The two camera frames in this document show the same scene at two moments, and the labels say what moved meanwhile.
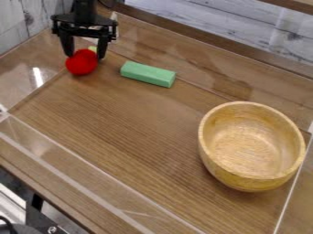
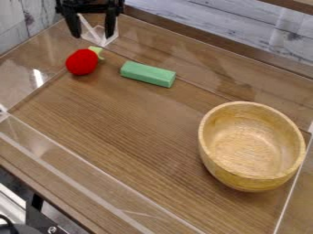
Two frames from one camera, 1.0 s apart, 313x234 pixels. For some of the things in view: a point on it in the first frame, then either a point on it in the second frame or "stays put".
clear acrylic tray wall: (72, 183) stays put
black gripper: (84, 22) to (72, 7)
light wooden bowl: (252, 145) stays put
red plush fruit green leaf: (83, 62) stays put
